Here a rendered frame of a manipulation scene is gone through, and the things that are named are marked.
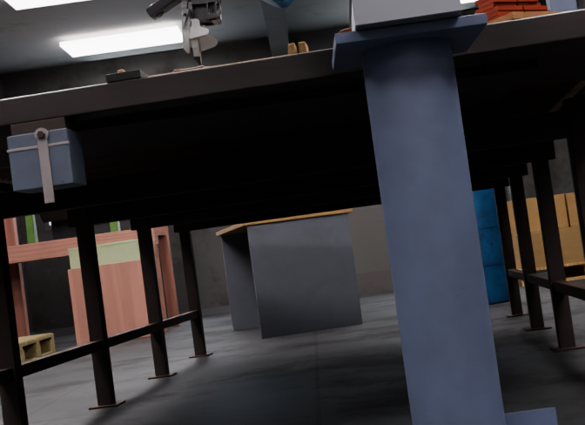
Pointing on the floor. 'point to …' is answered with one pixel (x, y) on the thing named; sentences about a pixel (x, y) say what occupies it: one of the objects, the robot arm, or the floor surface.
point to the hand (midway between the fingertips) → (191, 60)
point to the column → (432, 219)
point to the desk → (292, 273)
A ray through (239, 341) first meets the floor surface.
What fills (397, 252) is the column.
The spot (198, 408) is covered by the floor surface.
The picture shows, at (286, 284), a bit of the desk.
